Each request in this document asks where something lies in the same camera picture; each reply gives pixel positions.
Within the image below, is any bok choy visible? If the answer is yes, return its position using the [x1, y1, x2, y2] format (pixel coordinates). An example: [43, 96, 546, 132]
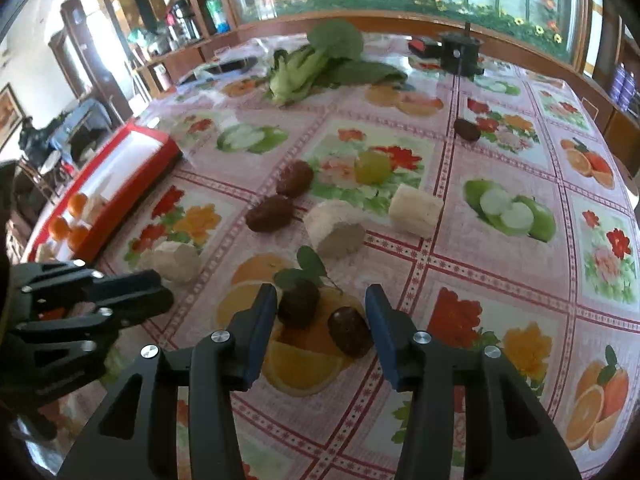
[267, 20, 408, 107]

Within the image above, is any framed painting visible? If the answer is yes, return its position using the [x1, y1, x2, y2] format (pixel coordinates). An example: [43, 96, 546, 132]
[0, 82, 23, 146]

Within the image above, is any black thermos jug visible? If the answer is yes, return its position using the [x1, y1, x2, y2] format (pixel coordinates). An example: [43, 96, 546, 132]
[170, 2, 198, 43]

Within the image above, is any smartphone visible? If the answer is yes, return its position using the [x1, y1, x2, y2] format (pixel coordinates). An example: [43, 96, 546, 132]
[202, 57, 258, 76]

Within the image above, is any large sugarcane chunk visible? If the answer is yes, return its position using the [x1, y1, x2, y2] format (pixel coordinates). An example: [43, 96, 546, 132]
[82, 195, 108, 223]

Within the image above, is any red and white tray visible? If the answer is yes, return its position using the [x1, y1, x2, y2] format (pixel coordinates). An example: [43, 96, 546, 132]
[22, 119, 182, 266]

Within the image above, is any black stand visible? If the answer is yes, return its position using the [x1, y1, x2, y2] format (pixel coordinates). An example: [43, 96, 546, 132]
[439, 22, 485, 77]

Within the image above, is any red and black device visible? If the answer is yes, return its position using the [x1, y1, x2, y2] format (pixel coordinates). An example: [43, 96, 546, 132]
[407, 37, 442, 58]

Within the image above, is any green plastic bottle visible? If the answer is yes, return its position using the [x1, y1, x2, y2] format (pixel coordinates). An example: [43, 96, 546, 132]
[205, 0, 230, 32]

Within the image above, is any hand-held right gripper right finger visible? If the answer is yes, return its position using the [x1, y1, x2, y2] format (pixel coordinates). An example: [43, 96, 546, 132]
[365, 284, 583, 480]

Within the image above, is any green grape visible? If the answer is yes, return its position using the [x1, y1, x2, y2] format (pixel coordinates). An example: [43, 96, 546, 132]
[354, 149, 392, 185]

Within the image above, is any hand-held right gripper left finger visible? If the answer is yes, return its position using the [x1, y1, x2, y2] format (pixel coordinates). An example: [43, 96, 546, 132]
[57, 283, 278, 480]

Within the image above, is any blue cloth covered table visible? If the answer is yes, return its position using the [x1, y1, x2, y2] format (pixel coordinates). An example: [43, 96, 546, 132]
[50, 100, 113, 151]

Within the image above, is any red jujube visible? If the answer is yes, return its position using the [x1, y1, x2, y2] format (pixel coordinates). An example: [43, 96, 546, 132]
[327, 306, 373, 359]
[277, 277, 321, 331]
[276, 160, 313, 198]
[245, 195, 295, 233]
[453, 118, 482, 142]

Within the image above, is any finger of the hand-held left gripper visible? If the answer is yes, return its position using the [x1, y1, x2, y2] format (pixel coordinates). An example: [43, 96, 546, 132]
[10, 260, 163, 306]
[12, 292, 175, 376]

